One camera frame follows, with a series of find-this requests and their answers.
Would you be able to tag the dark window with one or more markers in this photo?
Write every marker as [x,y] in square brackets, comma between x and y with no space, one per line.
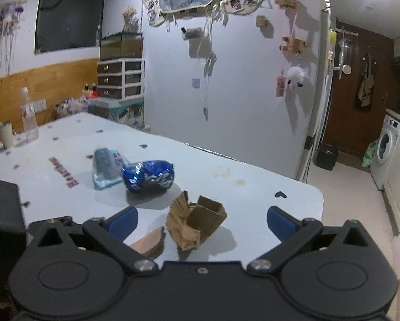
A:
[69,13]

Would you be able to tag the black floor bin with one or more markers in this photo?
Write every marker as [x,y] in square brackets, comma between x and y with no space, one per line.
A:
[326,156]

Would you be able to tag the white fluffy toy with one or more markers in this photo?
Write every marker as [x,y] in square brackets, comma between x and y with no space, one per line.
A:
[297,75]

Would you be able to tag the teal patterned box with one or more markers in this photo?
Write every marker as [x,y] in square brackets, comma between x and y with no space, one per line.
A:
[119,112]

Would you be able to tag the crushed blue can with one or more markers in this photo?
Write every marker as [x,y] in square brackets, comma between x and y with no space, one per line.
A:
[148,175]

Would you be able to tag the white drawer unit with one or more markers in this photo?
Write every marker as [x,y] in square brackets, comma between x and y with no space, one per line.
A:
[119,80]

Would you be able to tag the wall power outlet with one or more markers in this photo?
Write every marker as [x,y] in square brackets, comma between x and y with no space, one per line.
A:
[40,105]

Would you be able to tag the hanging brown coat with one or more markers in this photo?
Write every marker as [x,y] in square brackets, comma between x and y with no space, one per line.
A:
[365,83]

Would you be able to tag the glass fish tank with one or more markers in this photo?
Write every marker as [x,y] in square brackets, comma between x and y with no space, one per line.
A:
[121,46]

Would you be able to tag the brown door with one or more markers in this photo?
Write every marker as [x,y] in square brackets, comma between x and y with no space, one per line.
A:
[350,123]

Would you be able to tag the white cup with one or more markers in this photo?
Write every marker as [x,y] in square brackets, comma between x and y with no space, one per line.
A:
[6,135]

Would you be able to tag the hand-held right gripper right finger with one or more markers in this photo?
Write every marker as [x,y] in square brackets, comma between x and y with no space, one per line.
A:
[281,222]

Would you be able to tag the wooden wall ornament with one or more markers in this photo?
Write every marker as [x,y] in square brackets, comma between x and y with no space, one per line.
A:
[286,1]
[261,20]
[295,45]

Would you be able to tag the cardboard box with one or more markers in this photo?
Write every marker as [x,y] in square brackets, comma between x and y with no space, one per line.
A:
[191,224]

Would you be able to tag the clear water bottle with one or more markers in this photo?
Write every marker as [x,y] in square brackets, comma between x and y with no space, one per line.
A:
[29,120]

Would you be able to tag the light blue tissue packet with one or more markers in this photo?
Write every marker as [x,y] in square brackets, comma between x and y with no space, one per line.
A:
[103,167]

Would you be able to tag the dried flower bunch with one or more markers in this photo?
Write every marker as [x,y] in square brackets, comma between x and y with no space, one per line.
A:
[131,18]

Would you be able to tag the brown cardboard piece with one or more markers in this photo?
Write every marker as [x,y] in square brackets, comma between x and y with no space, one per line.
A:
[149,244]

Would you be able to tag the purple wall hanging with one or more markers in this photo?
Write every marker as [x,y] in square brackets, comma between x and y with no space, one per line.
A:
[4,23]

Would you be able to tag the white washing machine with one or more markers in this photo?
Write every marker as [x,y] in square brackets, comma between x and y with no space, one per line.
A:
[387,150]

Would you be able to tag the pink hanging tag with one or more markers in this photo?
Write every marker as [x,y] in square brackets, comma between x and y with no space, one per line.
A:
[280,86]

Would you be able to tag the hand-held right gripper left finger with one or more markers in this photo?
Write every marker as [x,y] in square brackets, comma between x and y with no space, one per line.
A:
[124,222]

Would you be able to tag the green plastic bag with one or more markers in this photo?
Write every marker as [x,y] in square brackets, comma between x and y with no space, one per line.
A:
[370,155]

